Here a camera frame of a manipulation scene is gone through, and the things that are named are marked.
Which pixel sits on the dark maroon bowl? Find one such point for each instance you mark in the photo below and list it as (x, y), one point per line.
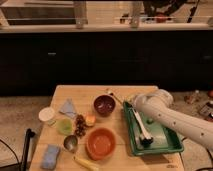
(104, 105)

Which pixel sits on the white lidded cup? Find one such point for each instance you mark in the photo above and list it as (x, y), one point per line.
(47, 115)

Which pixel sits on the blue sponge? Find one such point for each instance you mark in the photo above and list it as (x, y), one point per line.
(49, 159)

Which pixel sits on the brown grape bunch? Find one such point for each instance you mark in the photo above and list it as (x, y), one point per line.
(80, 126)

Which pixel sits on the black chair frame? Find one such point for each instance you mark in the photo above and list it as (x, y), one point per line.
(22, 163)

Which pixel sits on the small metal cup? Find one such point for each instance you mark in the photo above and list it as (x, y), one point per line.
(71, 143)

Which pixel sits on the metal kitchen tongs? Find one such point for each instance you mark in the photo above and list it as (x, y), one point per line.
(145, 136)

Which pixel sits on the orange bowl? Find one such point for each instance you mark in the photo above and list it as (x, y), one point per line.
(100, 144)

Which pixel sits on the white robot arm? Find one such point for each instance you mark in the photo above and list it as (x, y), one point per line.
(156, 105)

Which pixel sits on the orange peach fruit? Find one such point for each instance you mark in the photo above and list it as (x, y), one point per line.
(90, 120)

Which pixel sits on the green pepper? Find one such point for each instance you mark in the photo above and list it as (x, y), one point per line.
(150, 121)

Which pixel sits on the light green small cup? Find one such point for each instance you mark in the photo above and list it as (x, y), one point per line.
(64, 126)

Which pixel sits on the blue folded cloth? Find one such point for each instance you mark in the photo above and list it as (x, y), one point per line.
(68, 109)

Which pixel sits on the green plastic tray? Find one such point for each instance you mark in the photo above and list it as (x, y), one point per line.
(165, 140)

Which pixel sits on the wooden spoon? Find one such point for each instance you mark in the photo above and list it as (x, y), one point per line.
(113, 95)

